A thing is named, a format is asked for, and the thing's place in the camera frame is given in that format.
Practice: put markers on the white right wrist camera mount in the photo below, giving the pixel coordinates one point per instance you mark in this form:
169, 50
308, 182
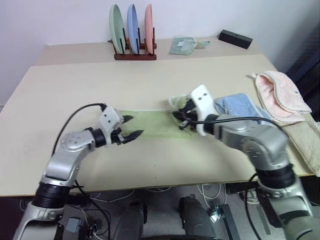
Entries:
203, 102

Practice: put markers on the beige towel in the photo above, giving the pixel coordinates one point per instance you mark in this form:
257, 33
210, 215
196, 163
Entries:
305, 140

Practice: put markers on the folded pale green cloth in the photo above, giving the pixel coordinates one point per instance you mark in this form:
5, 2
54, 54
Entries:
182, 45

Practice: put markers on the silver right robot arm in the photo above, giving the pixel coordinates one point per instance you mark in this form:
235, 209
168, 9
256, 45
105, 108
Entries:
262, 142

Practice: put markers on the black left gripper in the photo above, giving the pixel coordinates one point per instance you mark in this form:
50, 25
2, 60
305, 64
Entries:
118, 137

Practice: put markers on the black metal bracket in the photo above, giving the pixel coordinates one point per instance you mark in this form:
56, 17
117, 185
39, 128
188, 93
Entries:
228, 220

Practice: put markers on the green plate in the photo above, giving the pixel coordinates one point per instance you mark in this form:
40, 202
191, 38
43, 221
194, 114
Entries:
115, 27

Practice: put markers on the pink plate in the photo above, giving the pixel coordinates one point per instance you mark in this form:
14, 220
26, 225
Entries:
148, 27

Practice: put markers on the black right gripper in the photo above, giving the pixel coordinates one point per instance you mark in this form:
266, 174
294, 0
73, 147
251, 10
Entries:
192, 116

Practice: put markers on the small grey box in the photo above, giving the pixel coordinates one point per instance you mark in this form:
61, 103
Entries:
73, 225

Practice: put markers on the light green towel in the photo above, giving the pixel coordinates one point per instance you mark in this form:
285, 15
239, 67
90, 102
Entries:
157, 123

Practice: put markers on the dark ribbed chair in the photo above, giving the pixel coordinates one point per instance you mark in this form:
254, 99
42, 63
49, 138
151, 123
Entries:
306, 62

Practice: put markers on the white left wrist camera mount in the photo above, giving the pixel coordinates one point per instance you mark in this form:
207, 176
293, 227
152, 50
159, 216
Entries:
110, 120

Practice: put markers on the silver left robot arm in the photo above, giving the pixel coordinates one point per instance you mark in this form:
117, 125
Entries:
75, 142

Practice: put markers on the pink towel with white trim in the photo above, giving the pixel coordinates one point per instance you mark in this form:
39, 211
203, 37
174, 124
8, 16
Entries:
280, 97

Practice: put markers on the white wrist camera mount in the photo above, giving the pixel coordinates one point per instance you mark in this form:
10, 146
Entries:
203, 102
110, 120

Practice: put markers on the brown wooden plate rack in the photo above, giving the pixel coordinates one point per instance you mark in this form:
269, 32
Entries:
135, 57

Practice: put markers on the black rectangular box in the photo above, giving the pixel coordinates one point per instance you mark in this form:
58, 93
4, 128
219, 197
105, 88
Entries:
235, 38

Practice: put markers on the dark rounded robot leg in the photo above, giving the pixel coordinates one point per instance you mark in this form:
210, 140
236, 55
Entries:
131, 222
196, 220

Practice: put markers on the light blue towel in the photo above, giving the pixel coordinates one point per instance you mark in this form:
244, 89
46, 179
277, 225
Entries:
237, 105

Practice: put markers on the blue plate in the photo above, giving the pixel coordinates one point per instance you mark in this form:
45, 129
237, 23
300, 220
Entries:
132, 27

